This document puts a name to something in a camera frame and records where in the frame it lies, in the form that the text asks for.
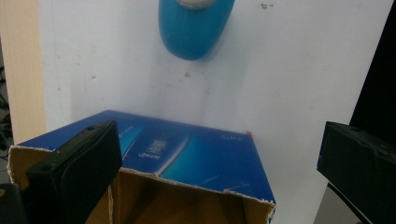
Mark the blue cardboard box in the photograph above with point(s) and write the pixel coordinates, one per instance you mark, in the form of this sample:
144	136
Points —
199	158

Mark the blue plastic bottle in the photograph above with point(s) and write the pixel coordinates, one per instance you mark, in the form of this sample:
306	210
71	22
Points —
193	28

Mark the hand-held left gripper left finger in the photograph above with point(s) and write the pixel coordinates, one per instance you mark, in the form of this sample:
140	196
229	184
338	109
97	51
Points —
77	174

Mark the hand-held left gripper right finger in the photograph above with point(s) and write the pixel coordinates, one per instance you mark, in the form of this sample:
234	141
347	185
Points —
361	161

